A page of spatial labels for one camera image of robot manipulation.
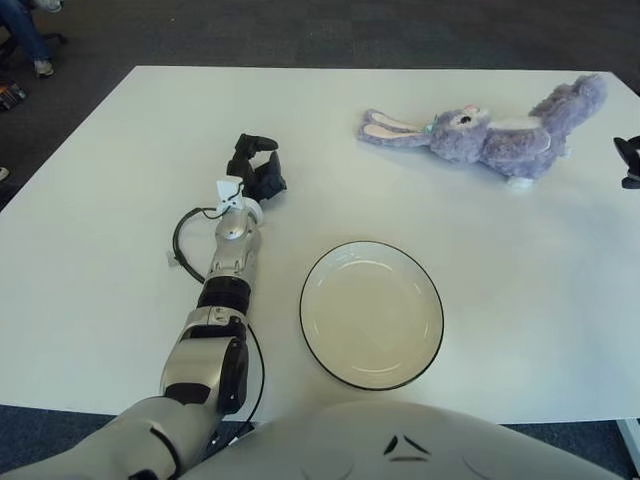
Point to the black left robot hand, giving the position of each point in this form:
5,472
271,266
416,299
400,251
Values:
265,182

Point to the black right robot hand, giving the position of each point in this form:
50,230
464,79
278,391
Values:
634,155

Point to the purple plush bunny doll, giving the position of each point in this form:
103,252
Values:
500,150

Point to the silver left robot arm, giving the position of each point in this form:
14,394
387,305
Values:
230,255

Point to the white plate with black rim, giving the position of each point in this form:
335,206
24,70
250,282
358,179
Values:
372,320

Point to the white sneaker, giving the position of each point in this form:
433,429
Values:
44,68
50,4

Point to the dark printed box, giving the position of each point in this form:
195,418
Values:
11,96

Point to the silver robot torso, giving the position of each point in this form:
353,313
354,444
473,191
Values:
350,445

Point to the person leg in jeans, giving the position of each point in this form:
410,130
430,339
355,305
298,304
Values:
25,35

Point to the white table leg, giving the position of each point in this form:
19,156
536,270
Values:
631,450

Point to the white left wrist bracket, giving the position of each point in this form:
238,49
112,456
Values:
227,189

